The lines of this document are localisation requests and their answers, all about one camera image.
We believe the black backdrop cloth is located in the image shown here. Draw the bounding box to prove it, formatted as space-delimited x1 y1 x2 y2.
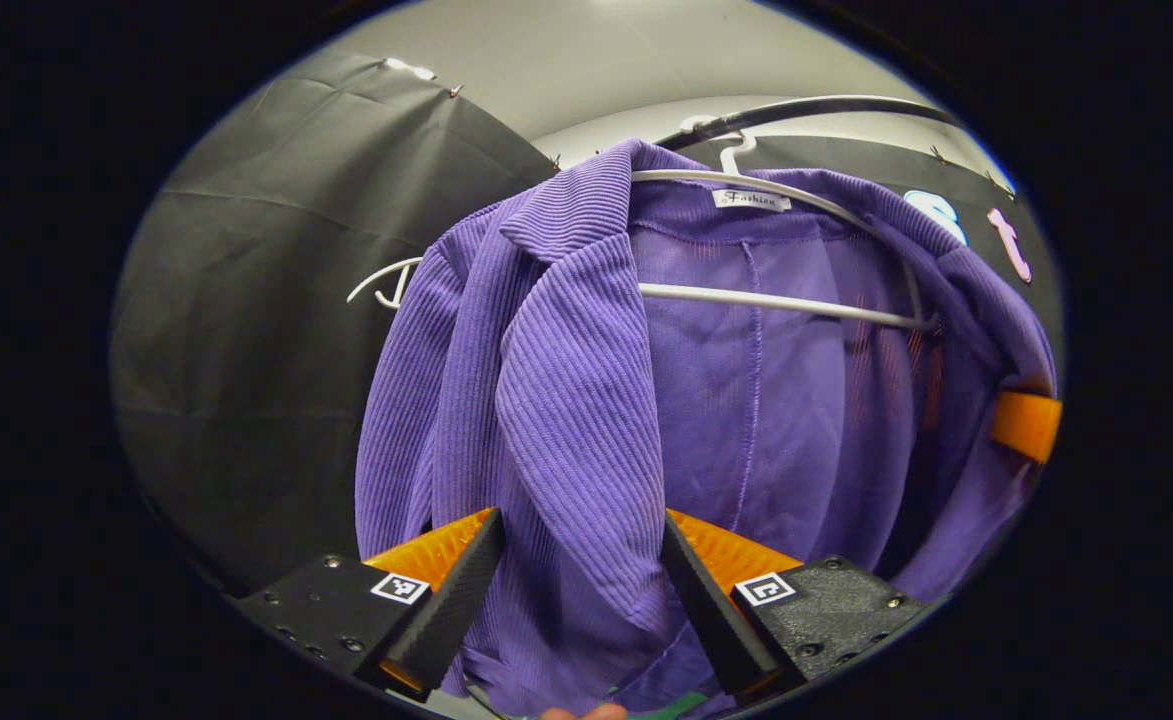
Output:
111 50 1062 601

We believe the small white plastic hanger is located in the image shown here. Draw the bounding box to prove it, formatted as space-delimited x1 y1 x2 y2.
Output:
346 256 425 309

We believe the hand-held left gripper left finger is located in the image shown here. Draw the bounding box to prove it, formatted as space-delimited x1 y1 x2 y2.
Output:
234 507 507 704

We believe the green laundry hamper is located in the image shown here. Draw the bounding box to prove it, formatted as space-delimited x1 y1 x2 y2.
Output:
611 690 712 720

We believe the purple ribbed jacket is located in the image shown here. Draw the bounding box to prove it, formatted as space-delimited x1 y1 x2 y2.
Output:
354 138 1059 719

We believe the black clothes rack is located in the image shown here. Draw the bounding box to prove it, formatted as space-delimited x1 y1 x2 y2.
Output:
651 95 967 151

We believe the large white plastic hanger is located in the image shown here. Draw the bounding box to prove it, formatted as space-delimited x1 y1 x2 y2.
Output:
631 128 942 333

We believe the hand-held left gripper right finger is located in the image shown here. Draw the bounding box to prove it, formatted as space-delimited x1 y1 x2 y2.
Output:
658 508 932 707

